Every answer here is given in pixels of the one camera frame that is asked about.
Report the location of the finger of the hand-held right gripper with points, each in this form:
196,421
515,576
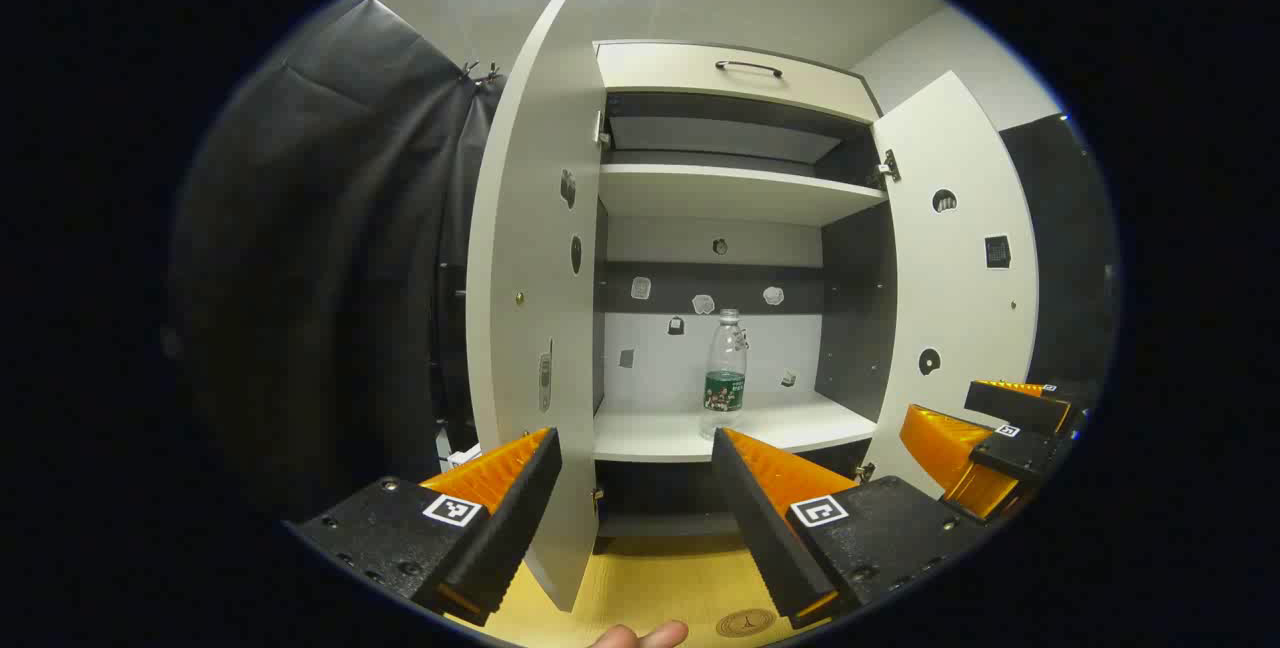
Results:
1020,408
1020,453

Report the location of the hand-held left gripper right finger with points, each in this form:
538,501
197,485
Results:
760,528

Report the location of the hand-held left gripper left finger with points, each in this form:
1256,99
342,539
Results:
510,528

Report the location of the round brown coaster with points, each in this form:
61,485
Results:
746,623

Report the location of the white cabinet door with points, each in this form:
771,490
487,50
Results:
530,278
950,298

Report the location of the clear plastic bottle green label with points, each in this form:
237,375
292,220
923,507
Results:
724,368

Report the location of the white and grey cabinet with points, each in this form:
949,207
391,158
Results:
850,308

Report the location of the metal door hinge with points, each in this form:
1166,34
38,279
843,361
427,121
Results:
601,131
888,166
865,473
597,500

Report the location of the white cabinet shelf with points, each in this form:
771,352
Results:
720,193
650,433

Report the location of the white cabinet flap panel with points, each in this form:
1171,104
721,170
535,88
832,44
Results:
680,68

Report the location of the white paper box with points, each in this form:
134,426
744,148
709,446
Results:
462,455

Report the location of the black backdrop cloth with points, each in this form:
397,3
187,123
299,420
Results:
1065,248
330,228

